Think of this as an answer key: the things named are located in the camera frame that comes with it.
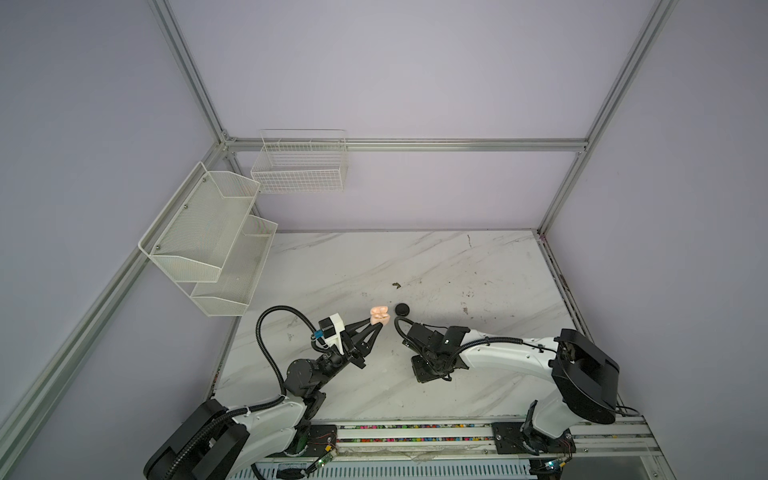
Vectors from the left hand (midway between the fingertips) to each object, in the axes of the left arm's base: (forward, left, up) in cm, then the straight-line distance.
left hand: (380, 322), depth 69 cm
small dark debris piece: (+27, -4, -23) cm, 36 cm away
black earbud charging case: (+17, -6, -23) cm, 29 cm away
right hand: (-5, -10, -21) cm, 24 cm away
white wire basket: (+53, +27, +10) cm, 60 cm away
